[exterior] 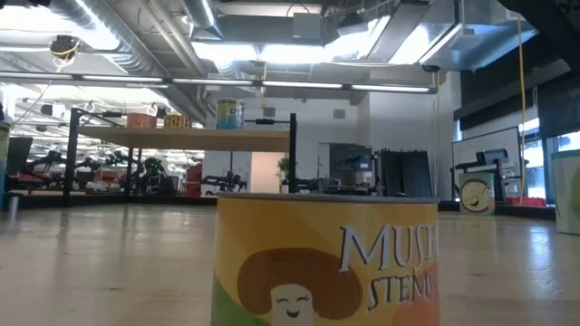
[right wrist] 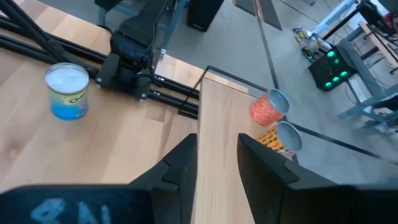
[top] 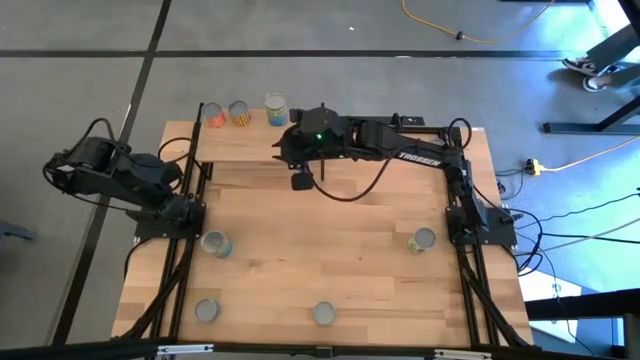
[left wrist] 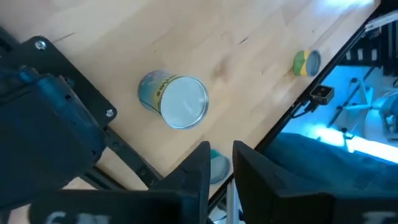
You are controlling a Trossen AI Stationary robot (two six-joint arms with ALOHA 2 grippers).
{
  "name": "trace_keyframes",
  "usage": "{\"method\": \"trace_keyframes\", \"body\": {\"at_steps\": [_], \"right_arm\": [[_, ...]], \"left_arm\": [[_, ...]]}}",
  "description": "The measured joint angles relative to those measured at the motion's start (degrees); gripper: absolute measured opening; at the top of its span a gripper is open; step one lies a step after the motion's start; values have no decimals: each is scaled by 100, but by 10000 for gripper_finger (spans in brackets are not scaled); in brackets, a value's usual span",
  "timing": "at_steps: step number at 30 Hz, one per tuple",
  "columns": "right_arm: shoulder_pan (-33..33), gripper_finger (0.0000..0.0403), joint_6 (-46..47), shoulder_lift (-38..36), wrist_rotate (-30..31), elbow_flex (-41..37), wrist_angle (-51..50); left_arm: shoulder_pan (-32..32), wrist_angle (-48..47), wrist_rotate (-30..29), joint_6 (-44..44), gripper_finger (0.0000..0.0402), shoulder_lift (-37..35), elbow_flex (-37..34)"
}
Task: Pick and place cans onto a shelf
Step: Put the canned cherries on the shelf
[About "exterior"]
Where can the large rectangular silver duct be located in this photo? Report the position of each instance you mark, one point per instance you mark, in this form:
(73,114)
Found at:
(453,41)

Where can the grey metal post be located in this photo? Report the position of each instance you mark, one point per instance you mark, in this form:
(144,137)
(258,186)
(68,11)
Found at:
(13,208)

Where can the whiteboard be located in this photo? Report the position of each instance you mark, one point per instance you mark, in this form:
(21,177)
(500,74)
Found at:
(466,149)

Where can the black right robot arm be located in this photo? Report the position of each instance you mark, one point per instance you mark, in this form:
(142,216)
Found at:
(555,22)

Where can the black background robot arm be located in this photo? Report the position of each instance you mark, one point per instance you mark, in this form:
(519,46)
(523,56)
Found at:
(224,183)

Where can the dark computer monitor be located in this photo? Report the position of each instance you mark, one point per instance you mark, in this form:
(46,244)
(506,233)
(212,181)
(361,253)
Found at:
(20,154)

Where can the orange white can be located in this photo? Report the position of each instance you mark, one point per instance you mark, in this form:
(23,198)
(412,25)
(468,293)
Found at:
(141,121)

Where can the dark wall monitor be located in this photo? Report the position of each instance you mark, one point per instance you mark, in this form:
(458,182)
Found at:
(349,158)

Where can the black dome security camera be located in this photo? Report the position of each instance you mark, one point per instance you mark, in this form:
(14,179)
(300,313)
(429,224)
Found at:
(430,68)

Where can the red bin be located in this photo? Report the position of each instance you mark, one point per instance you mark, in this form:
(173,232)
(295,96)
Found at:
(525,202)

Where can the wooden shelf with black frame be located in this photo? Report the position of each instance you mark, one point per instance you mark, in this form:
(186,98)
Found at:
(181,139)

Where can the potted green plant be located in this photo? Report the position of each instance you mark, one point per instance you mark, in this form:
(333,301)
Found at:
(283,165)

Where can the black equipment cart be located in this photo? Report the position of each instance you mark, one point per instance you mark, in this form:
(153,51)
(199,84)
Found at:
(491,158)

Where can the long ceiling light strip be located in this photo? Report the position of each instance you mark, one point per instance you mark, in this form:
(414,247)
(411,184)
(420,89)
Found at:
(385,88)

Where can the pink green teal can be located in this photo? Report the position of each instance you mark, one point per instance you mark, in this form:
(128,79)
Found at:
(476,193)

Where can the yellow mushroom can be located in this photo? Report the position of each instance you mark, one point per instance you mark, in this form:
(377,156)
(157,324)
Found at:
(317,253)

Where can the grey wall vent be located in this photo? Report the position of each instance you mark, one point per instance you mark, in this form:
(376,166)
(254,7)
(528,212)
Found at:
(339,113)

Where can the yellow bean-pattern can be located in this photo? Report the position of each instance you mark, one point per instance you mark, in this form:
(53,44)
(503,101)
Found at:
(177,122)

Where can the red cabinet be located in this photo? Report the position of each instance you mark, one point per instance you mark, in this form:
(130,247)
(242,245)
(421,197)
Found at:
(195,179)

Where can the black folding panels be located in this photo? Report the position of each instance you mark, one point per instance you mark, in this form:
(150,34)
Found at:
(408,172)

